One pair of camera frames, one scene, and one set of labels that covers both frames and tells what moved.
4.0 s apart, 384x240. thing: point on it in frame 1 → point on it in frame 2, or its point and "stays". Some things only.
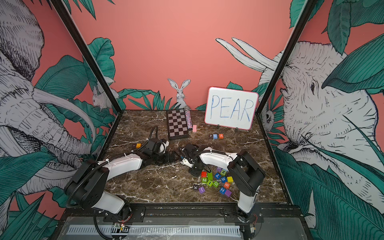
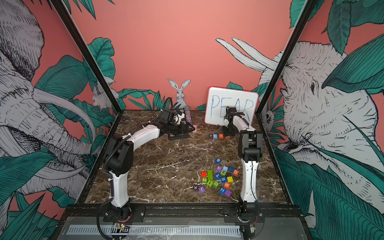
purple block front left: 201,189 stays
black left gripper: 168,159 → 183,131
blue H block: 222,190 stays
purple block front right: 228,192 stays
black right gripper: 195,173 → 226,132
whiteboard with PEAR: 231,108 stays
